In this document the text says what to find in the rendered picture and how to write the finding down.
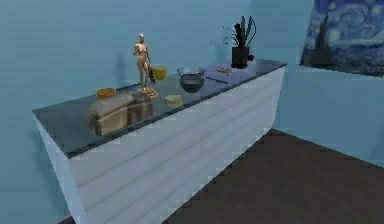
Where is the pale yellow round dish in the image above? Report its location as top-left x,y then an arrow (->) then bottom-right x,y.
164,94 -> 184,108

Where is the blue starry night painting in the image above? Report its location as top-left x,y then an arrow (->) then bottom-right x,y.
299,0 -> 384,78

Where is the dark grey cooking pot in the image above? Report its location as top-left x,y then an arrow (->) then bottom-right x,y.
176,67 -> 206,94

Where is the golden human figure statue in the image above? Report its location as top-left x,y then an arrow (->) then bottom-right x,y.
133,33 -> 159,100

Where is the yellow cup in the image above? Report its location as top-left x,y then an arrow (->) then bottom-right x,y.
152,65 -> 168,81

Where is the white cupboard with dark top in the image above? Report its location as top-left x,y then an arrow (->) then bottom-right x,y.
32,59 -> 288,224

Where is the dark pot with black plant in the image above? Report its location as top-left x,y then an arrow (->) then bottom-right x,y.
223,15 -> 257,70

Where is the dark thin knife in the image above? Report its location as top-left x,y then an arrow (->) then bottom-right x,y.
205,76 -> 229,85

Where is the sliced brown bread loaf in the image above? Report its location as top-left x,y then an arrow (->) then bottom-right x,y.
87,90 -> 154,137

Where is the orange bowl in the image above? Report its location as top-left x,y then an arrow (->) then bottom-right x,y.
96,87 -> 117,101

